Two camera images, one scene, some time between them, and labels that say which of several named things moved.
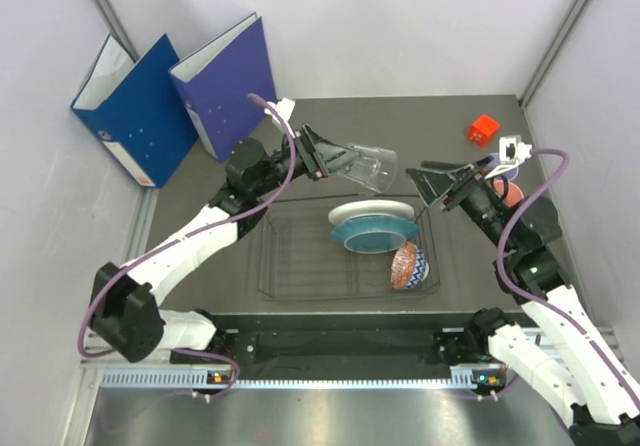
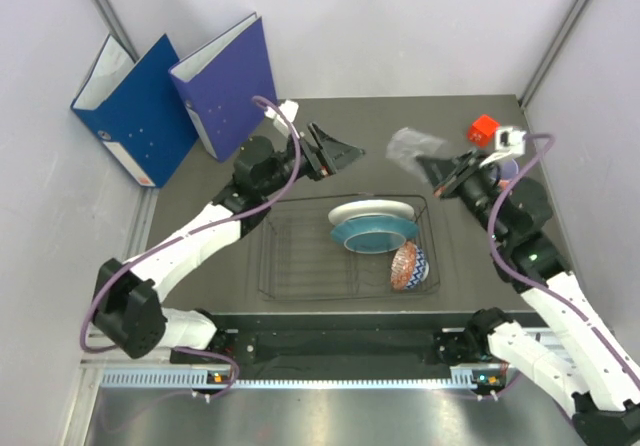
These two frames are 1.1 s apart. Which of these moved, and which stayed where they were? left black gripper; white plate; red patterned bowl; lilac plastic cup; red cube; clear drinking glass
Moved: lilac plastic cup; clear drinking glass
Stayed: red cube; left black gripper; red patterned bowl; white plate
